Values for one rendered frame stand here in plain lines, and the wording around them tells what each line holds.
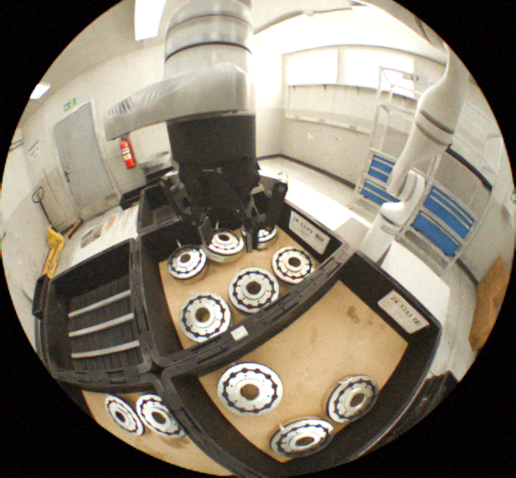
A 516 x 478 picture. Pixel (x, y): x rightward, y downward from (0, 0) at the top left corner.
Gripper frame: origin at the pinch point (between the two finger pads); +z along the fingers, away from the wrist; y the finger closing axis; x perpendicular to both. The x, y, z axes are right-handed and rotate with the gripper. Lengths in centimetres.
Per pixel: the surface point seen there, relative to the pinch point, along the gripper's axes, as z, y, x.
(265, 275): 14.5, -5.1, -3.5
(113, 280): 17.3, 36.3, 8.2
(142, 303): 7.5, 13.0, 10.6
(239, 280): 14.5, 0.2, -1.6
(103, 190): 61, 304, -116
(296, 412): 17.5, -14.3, 23.5
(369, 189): 55, -124, -155
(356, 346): 17.4, -25.5, 10.7
